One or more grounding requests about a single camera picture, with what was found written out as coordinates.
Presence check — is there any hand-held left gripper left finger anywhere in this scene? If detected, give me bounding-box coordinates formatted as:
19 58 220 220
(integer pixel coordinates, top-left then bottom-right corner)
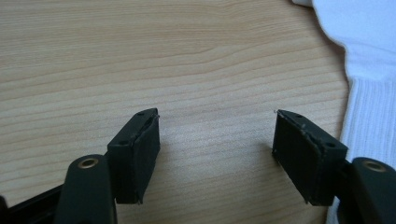
106 107 162 205

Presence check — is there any white sock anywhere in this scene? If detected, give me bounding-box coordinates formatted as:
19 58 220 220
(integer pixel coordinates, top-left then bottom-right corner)
311 0 396 224

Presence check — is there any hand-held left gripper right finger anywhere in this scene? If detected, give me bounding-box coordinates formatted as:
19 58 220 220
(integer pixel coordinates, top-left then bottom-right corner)
271 108 349 207

